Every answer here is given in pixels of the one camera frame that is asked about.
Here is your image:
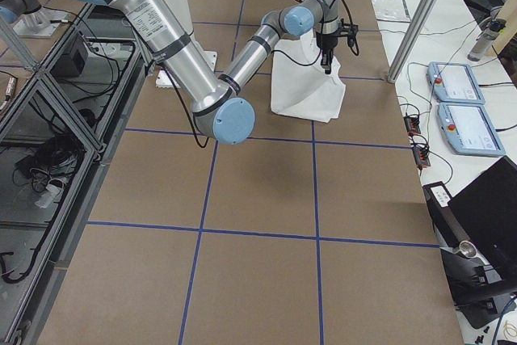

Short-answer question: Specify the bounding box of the lower blue teach pendant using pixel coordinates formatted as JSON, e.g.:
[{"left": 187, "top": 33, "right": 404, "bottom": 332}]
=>
[{"left": 438, "top": 103, "right": 506, "bottom": 157}]

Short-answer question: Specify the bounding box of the white long-sleeve printed shirt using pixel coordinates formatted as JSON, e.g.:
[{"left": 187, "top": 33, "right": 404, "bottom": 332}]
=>
[{"left": 271, "top": 32, "right": 346, "bottom": 123}]

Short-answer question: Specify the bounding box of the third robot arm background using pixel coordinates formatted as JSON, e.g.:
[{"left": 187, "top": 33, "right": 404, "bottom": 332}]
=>
[{"left": 1, "top": 0, "right": 69, "bottom": 38}]

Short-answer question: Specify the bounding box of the orange black adapter board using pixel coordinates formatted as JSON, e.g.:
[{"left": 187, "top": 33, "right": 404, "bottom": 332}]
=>
[{"left": 403, "top": 115, "right": 422, "bottom": 136}]

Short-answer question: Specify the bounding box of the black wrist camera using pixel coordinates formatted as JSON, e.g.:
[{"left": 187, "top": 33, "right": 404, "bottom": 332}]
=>
[{"left": 338, "top": 20, "right": 360, "bottom": 56}]

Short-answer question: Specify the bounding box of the black power supply box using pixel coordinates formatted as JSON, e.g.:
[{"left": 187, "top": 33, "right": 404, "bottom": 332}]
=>
[{"left": 51, "top": 35, "right": 88, "bottom": 78}]

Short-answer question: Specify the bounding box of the black laptop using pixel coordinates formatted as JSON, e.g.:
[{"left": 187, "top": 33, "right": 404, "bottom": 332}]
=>
[{"left": 448, "top": 156, "right": 516, "bottom": 279}]

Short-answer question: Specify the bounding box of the blue teach pendant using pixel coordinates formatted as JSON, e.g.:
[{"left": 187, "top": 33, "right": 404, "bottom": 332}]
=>
[
  {"left": 427, "top": 61, "right": 485, "bottom": 105},
  {"left": 438, "top": 103, "right": 506, "bottom": 157}
]

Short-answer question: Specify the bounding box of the grey water bottle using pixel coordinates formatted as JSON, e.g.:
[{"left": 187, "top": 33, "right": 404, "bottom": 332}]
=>
[{"left": 467, "top": 19, "right": 506, "bottom": 62}]

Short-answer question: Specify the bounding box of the upper blue teach pendant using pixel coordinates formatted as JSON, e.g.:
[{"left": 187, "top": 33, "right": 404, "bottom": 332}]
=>
[{"left": 427, "top": 61, "right": 485, "bottom": 105}]

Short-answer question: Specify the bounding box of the clear plastic bag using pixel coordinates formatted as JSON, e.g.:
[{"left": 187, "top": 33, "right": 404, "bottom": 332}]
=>
[{"left": 372, "top": 0, "right": 411, "bottom": 23}]

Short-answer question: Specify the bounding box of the aluminium frame post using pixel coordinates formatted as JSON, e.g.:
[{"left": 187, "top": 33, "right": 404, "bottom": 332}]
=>
[{"left": 387, "top": 0, "right": 437, "bottom": 83}]

